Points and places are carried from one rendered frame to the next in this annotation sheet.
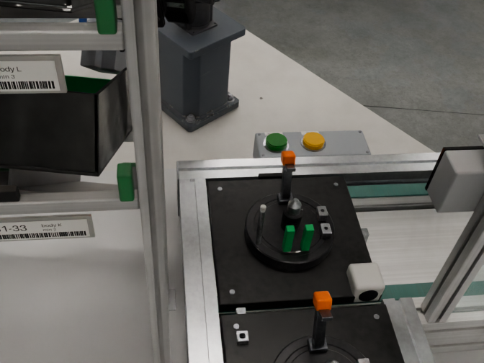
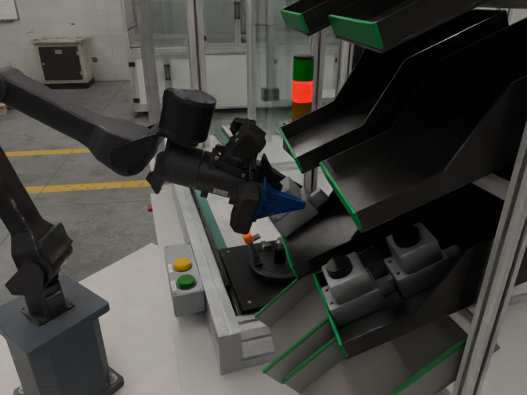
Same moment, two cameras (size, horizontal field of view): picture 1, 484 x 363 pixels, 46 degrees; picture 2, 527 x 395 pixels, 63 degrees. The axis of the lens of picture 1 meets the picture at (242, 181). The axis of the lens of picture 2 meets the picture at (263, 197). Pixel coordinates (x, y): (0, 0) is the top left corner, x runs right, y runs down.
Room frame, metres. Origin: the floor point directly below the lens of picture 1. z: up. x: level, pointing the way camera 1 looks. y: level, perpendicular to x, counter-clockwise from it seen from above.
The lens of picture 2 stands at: (0.69, 0.74, 1.55)
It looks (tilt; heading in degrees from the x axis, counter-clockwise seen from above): 26 degrees down; 264
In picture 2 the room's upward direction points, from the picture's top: straight up
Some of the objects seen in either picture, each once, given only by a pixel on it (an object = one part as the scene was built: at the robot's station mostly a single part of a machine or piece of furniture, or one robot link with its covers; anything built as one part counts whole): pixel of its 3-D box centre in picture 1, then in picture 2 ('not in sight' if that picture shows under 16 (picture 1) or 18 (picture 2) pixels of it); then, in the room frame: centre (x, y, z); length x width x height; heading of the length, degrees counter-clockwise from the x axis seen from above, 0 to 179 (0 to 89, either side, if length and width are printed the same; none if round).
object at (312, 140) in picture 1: (312, 142); (182, 265); (0.79, -0.12, 0.96); 0.04 x 0.04 x 0.02
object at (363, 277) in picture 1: (364, 282); not in sight; (0.48, -0.20, 0.97); 0.05 x 0.05 x 0.04; 11
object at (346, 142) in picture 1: (310, 154); (183, 276); (0.79, -0.12, 0.93); 0.21 x 0.07 x 0.06; 101
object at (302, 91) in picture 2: not in sight; (302, 90); (0.48, -0.29, 1.33); 0.05 x 0.05 x 0.05
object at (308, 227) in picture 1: (307, 238); not in sight; (0.52, -0.10, 1.01); 0.01 x 0.01 x 0.05; 11
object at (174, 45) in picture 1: (194, 65); (59, 351); (0.99, 0.12, 0.96); 0.15 x 0.15 x 0.20; 47
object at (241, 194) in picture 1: (287, 237); (279, 270); (0.56, -0.08, 0.96); 0.24 x 0.24 x 0.02; 11
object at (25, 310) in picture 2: (194, 10); (45, 295); (0.99, 0.13, 1.09); 0.07 x 0.07 x 0.06; 47
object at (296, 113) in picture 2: not in sight; (301, 110); (0.48, -0.29, 1.28); 0.05 x 0.05 x 0.05
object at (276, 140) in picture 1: (276, 143); (186, 282); (0.77, -0.06, 0.96); 0.04 x 0.04 x 0.02
